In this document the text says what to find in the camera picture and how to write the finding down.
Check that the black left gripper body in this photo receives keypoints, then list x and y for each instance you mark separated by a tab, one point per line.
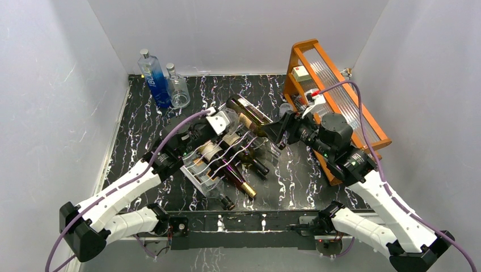
201	135

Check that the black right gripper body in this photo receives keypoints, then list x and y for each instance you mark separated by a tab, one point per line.
303	130

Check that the green wine bottle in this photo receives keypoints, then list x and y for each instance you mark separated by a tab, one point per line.
249	115

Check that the clear round glass bottle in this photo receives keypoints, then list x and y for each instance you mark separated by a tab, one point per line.
178	90

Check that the clear bottom glass bottle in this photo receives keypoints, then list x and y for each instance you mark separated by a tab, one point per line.
217	191

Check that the blue square glass bottle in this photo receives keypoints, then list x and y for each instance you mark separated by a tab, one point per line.
154	78

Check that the clear labelled wine bottle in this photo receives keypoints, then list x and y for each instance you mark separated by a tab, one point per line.
234	121

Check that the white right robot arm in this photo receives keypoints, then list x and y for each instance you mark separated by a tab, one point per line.
375	187

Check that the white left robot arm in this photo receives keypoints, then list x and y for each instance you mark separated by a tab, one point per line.
96	222

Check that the dark gold-capped wine bottle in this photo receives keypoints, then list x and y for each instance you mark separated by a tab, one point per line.
222	166

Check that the dark black-capped wine bottle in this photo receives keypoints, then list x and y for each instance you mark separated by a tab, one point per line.
235	147

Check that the small clear plastic cup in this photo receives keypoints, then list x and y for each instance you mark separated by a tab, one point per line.
284	107

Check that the orange wooden shelf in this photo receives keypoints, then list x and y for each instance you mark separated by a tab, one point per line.
324	73

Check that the small white box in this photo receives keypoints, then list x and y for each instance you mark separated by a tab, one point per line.
300	74

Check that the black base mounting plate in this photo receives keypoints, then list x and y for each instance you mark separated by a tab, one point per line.
239	229

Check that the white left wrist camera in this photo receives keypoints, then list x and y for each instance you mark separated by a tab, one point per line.
218	120

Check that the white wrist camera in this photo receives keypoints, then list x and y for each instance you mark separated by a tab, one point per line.
218	120
315	101

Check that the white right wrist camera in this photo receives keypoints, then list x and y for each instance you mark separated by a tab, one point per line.
315	101

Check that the white wire wine rack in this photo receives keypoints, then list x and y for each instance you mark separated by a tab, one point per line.
200	174

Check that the aluminium frame rail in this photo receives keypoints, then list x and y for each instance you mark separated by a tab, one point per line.
396	236

